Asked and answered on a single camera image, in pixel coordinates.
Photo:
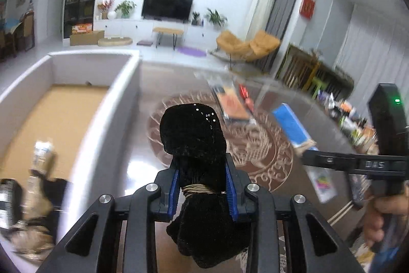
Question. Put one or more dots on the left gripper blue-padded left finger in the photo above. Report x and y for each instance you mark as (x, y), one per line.
(92, 244)

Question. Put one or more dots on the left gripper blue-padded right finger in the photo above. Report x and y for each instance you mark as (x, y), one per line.
(293, 223)

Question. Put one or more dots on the bundle of sticks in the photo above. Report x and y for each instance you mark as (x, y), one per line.
(34, 234)

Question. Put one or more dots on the blue and white carton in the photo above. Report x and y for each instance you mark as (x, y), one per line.
(301, 142)

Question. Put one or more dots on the black velvet pouch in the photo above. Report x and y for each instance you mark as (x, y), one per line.
(204, 229)

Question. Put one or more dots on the person's right hand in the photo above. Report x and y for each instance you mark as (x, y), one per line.
(376, 210)

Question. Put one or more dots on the clutter of small items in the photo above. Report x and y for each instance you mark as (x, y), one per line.
(361, 135)

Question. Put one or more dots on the dark wooden side bench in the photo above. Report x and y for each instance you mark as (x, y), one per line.
(305, 71)

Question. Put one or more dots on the grey storage box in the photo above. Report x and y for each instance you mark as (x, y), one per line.
(80, 102)

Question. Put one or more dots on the phone case in clear bag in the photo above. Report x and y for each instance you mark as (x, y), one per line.
(228, 98)

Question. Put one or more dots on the red snack packet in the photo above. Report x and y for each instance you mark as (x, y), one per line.
(249, 103)

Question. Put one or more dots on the orange lounge chair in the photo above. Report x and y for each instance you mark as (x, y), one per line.
(247, 51)

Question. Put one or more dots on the cardboard box on floor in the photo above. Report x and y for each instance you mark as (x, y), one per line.
(83, 34)

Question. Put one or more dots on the grey curtain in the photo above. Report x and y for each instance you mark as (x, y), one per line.
(282, 1)

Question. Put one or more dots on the purple floor mat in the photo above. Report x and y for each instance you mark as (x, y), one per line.
(194, 52)

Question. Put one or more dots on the green potted plant right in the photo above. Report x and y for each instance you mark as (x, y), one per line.
(215, 18)

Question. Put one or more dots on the green potted plant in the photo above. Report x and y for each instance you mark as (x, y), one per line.
(125, 8)
(215, 18)

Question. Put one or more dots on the small wooden bench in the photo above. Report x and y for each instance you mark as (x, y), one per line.
(162, 31)

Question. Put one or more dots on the white tv cabinet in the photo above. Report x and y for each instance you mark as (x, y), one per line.
(143, 29)

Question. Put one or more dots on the red flower vase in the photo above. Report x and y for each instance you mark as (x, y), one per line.
(104, 8)

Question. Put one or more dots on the green potted plant left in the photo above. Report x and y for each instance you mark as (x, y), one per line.
(125, 8)

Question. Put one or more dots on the small potted plant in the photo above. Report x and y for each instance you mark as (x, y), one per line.
(196, 20)

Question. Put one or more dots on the black flat television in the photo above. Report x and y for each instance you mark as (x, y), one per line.
(167, 9)

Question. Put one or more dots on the red wall hanging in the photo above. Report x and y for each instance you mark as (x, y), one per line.
(307, 9)

